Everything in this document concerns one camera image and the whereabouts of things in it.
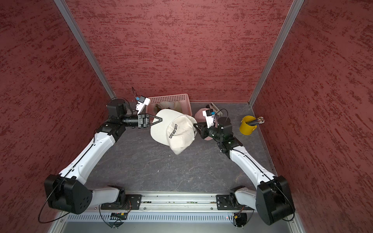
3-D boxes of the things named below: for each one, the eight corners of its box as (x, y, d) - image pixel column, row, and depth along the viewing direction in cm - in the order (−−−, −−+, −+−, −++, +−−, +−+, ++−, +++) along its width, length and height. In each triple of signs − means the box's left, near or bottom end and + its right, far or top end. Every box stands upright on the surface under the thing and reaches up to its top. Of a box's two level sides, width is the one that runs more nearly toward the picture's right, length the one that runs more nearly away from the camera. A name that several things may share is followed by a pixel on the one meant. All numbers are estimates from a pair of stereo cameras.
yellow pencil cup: (240, 136, 103) (244, 127, 94) (237, 124, 109) (241, 115, 101) (253, 136, 103) (258, 127, 94) (249, 124, 109) (254, 115, 101)
